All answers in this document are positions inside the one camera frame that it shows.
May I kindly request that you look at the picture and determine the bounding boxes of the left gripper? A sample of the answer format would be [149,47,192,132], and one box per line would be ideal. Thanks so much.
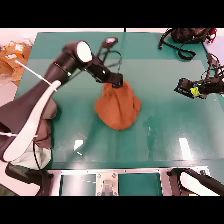
[93,67,125,89]

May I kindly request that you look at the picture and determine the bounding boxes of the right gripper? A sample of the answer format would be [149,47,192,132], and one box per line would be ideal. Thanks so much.
[173,77,202,100]

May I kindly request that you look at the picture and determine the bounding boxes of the black bag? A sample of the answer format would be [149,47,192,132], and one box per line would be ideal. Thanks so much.
[157,27,218,61]

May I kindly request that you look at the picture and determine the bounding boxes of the brown garment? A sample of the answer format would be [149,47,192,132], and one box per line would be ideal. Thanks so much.
[33,99,60,150]

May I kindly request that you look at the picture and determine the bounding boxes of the white garment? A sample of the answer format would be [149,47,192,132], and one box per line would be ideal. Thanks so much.
[13,145,53,170]

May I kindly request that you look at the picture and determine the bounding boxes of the black cable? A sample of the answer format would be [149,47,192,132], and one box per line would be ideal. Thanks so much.
[105,49,124,75]

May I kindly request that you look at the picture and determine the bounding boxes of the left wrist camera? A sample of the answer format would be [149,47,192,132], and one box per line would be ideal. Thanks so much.
[96,36,120,66]

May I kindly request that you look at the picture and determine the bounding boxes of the silver frame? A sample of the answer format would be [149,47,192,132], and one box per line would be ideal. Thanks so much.
[45,167,209,197]

